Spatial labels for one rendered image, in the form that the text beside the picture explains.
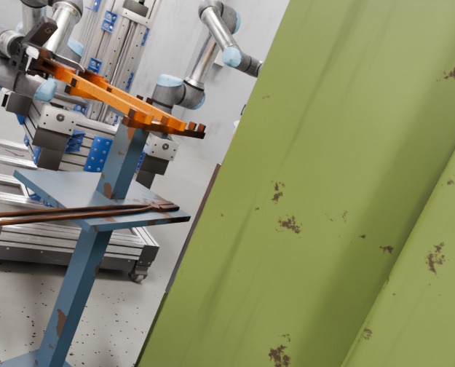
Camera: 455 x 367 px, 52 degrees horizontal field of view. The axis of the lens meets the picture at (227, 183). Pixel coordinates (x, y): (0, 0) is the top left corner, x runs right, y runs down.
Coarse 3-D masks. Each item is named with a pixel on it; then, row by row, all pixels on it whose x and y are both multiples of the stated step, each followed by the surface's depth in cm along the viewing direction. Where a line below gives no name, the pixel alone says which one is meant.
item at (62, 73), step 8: (48, 64) 124; (56, 64) 122; (48, 72) 122; (56, 72) 119; (64, 72) 119; (72, 72) 122; (64, 80) 121; (80, 80) 116; (80, 88) 116; (88, 88) 114; (96, 88) 113; (96, 96) 113; (104, 96) 111; (112, 96) 110; (112, 104) 110; (120, 104) 109; (128, 104) 108; (144, 112) 106; (144, 120) 105
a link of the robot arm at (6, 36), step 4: (4, 32) 131; (8, 32) 130; (12, 32) 131; (16, 32) 131; (0, 36) 130; (4, 36) 130; (8, 36) 129; (12, 36) 129; (0, 40) 129; (4, 40) 129; (8, 40) 129; (0, 44) 131; (4, 44) 129; (0, 48) 131; (4, 48) 129; (4, 52) 131; (8, 56) 131
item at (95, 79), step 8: (80, 72) 133; (88, 72) 131; (88, 80) 132; (96, 80) 128; (104, 80) 130; (104, 88) 128; (112, 88) 126; (120, 96) 125; (128, 96) 123; (136, 104) 122; (144, 104) 121; (152, 112) 119; (160, 112) 118; (160, 120) 118; (176, 120) 116; (176, 128) 116; (184, 128) 118
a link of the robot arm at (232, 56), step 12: (204, 0) 214; (216, 0) 215; (204, 12) 209; (216, 12) 209; (204, 24) 214; (216, 24) 203; (216, 36) 201; (228, 36) 198; (228, 48) 192; (228, 60) 191; (240, 60) 192
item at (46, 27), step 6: (42, 18) 124; (48, 18) 125; (36, 24) 125; (42, 24) 124; (48, 24) 124; (54, 24) 126; (36, 30) 125; (42, 30) 125; (48, 30) 125; (54, 30) 127; (30, 36) 126; (36, 36) 126; (42, 36) 127; (48, 36) 128; (36, 42) 128; (42, 42) 129
